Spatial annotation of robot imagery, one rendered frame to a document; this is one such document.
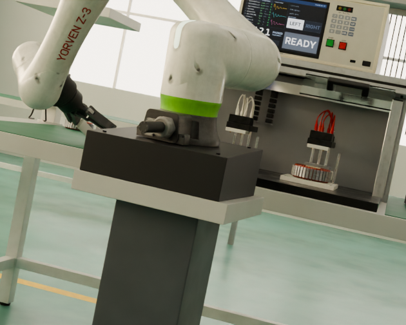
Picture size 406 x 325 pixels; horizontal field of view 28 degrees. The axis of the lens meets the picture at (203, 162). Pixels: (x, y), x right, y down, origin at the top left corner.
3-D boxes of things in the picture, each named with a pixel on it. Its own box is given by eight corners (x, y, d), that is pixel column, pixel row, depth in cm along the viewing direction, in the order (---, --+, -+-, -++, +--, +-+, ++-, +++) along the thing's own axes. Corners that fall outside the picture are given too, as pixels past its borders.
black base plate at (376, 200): (376, 212, 202) (378, 203, 201) (136, 160, 216) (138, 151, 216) (380, 201, 247) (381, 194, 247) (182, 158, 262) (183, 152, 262)
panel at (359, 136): (385, 195, 247) (405, 98, 245) (180, 151, 262) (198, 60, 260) (385, 195, 248) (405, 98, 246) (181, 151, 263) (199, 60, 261)
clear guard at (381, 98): (390, 111, 207) (396, 88, 206) (299, 93, 212) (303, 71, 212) (391, 117, 238) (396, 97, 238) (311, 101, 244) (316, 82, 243)
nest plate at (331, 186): (333, 190, 218) (334, 186, 218) (279, 178, 222) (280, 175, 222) (337, 188, 233) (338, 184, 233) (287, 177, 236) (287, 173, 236)
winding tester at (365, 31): (375, 74, 235) (390, 4, 234) (231, 48, 245) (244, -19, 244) (377, 85, 273) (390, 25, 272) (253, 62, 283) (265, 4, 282)
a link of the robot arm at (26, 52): (33, 26, 217) (1, 49, 218) (40, 50, 208) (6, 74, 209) (64, 60, 226) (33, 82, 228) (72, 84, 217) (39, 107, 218)
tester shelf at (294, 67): (410, 95, 230) (413, 80, 230) (183, 54, 246) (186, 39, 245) (407, 104, 273) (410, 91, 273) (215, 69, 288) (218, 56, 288)
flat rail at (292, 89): (394, 113, 231) (397, 103, 231) (189, 74, 245) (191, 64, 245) (395, 113, 232) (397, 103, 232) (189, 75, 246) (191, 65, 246)
